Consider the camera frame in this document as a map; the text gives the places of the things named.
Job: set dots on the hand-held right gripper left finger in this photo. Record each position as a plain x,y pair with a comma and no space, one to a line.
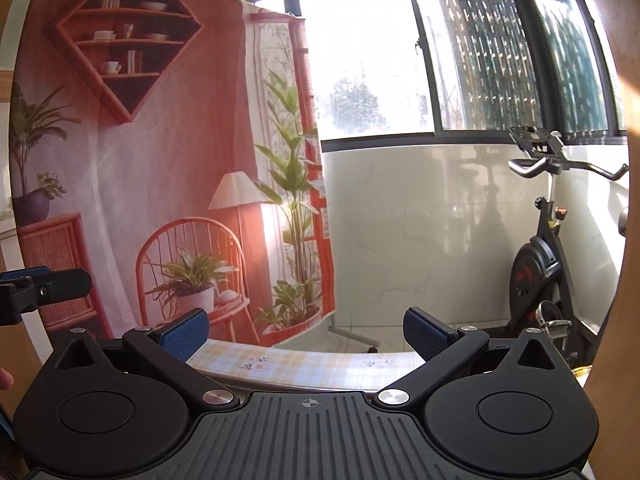
185,335

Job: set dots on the printed room backdrop cloth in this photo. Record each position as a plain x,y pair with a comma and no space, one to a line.
175,160

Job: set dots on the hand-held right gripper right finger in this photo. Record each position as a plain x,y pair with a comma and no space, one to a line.
427,335

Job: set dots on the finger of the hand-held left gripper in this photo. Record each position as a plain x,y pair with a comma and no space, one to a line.
55,287

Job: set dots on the wooden cabinet panel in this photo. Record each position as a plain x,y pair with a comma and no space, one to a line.
30,347

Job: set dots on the black exercise bike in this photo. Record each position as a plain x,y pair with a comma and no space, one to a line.
540,270

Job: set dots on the grey backdrop stand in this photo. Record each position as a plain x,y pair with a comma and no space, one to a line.
352,335

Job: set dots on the brown wooden board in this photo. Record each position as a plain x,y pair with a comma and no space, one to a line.
620,310

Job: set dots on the person's left hand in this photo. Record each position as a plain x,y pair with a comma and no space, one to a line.
4,379

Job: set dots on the dark framed window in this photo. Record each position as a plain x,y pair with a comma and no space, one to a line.
450,50

